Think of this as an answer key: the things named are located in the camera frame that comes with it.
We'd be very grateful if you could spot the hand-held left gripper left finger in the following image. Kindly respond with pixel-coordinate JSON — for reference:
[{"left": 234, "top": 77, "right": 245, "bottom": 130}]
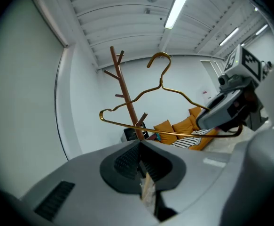
[{"left": 0, "top": 139, "right": 161, "bottom": 226}]

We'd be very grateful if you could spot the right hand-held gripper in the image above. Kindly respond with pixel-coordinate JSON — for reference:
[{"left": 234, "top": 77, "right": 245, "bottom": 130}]
[{"left": 195, "top": 44, "right": 273, "bottom": 131}]

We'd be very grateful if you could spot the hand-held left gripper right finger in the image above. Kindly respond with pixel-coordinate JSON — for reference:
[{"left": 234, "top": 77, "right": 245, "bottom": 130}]
[{"left": 140, "top": 139, "right": 236, "bottom": 226}]

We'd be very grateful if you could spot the gold metal hanger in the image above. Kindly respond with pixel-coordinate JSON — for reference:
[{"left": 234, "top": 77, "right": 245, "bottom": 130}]
[{"left": 99, "top": 52, "right": 243, "bottom": 138}]

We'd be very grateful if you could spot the orange sofa cushion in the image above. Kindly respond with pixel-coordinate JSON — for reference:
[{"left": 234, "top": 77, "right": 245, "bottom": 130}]
[
  {"left": 188, "top": 106, "right": 203, "bottom": 119},
  {"left": 153, "top": 119, "right": 178, "bottom": 145},
  {"left": 172, "top": 115, "right": 194, "bottom": 136}
]

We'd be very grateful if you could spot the orange sofa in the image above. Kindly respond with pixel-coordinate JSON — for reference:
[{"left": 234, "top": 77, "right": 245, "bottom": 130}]
[{"left": 150, "top": 106, "right": 219, "bottom": 152}]

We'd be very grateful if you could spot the black white striped blanket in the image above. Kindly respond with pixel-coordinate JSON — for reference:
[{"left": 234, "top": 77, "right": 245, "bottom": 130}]
[{"left": 171, "top": 129, "right": 214, "bottom": 149}]

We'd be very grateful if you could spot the long ceiling light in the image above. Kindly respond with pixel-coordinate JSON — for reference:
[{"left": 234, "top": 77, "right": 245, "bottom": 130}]
[
  {"left": 164, "top": 0, "right": 194, "bottom": 30},
  {"left": 219, "top": 27, "right": 240, "bottom": 47},
  {"left": 255, "top": 24, "right": 269, "bottom": 36}
]

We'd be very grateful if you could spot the black metal safe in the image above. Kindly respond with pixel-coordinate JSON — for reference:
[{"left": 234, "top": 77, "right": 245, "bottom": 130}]
[{"left": 120, "top": 122, "right": 149, "bottom": 143}]

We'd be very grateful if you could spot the brown wooden coat rack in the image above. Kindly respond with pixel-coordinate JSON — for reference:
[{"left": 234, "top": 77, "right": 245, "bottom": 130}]
[{"left": 103, "top": 45, "right": 149, "bottom": 141}]

